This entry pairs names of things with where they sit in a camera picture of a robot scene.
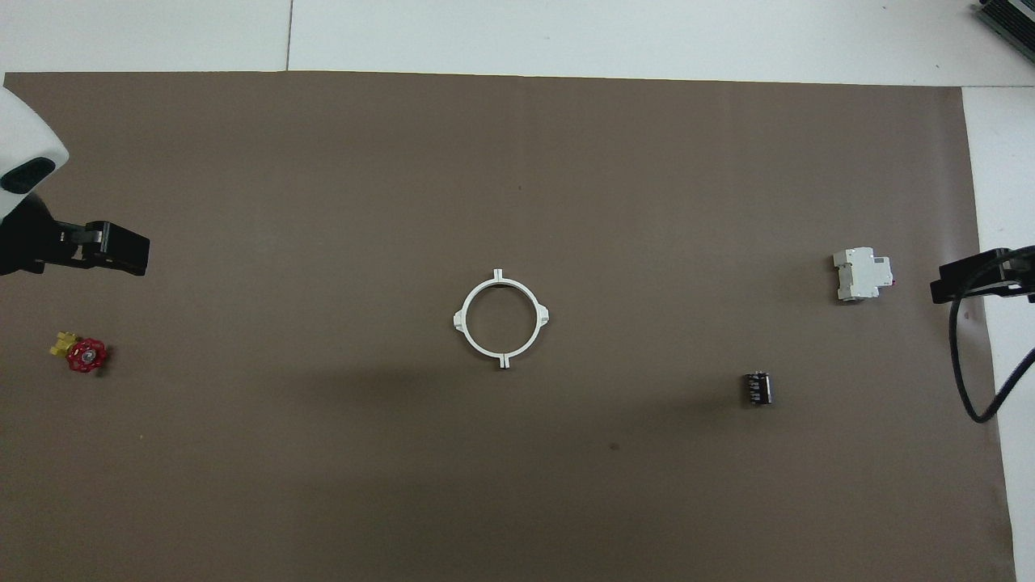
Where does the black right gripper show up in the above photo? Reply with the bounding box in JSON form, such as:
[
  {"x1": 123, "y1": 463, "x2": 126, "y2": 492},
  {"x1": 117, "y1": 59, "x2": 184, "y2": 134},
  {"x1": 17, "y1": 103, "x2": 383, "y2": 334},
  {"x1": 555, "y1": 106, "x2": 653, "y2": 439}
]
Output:
[{"x1": 929, "y1": 245, "x2": 1035, "y2": 306}]

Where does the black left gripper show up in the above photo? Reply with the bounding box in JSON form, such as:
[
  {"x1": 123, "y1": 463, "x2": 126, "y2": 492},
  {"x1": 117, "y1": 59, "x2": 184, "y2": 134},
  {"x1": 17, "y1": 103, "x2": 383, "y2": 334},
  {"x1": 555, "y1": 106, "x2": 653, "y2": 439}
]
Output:
[{"x1": 0, "y1": 194, "x2": 152, "y2": 278}]

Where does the white half-ring pipe clamp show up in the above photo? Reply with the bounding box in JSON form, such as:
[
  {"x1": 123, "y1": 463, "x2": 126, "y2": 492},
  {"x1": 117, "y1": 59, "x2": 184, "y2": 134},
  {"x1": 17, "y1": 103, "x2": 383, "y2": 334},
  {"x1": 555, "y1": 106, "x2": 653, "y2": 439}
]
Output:
[
  {"x1": 452, "y1": 268, "x2": 506, "y2": 369},
  {"x1": 496, "y1": 273, "x2": 553, "y2": 371}
]

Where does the white circuit breaker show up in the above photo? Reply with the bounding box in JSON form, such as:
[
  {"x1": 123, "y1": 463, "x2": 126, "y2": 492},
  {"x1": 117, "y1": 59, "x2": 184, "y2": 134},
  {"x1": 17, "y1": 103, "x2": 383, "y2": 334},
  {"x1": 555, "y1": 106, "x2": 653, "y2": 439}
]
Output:
[{"x1": 833, "y1": 247, "x2": 897, "y2": 303}]

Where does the grey ribbed device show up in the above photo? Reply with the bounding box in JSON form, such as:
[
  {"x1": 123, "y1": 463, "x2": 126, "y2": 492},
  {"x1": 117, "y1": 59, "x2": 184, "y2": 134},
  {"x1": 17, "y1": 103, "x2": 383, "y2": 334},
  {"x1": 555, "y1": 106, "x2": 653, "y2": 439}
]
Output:
[{"x1": 974, "y1": 0, "x2": 1035, "y2": 64}]

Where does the brown paper table mat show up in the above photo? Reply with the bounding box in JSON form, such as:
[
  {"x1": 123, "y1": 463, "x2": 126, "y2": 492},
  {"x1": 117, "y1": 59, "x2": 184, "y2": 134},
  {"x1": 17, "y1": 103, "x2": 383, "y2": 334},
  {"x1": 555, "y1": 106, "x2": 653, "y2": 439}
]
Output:
[{"x1": 0, "y1": 71, "x2": 1018, "y2": 582}]

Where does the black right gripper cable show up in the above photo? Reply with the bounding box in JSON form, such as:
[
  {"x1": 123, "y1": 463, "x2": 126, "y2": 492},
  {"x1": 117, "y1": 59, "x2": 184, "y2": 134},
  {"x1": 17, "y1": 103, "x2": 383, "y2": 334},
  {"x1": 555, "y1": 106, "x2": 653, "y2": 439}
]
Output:
[{"x1": 953, "y1": 267, "x2": 1035, "y2": 424}]

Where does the red-handled brass valve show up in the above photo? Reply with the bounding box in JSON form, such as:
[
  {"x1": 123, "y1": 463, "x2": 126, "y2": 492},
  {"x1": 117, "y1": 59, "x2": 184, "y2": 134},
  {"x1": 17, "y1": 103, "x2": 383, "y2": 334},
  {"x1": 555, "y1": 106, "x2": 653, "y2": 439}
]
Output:
[{"x1": 49, "y1": 330, "x2": 111, "y2": 376}]

